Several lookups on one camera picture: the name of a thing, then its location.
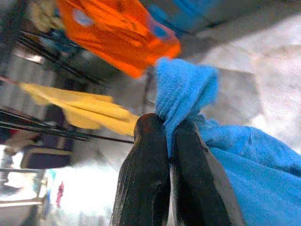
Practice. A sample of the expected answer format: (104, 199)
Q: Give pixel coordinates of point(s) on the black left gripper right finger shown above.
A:
(197, 183)

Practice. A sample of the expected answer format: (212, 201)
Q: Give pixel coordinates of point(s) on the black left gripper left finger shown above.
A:
(143, 176)

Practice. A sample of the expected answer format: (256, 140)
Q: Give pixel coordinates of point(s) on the light blue shirt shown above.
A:
(258, 169)

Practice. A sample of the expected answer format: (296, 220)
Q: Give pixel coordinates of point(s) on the pink rag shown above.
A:
(60, 194)

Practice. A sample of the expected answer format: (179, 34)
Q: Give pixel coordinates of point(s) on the yellow shirt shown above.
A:
(89, 110)

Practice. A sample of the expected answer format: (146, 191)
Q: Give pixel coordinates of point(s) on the dark purple armchair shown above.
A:
(47, 160)

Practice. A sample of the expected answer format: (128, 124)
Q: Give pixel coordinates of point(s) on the black drying rack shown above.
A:
(47, 127)

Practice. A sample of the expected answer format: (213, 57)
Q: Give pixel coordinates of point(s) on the orange shirt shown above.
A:
(117, 35)

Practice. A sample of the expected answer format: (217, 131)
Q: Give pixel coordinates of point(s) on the dark blue hanging garment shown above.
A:
(178, 11)

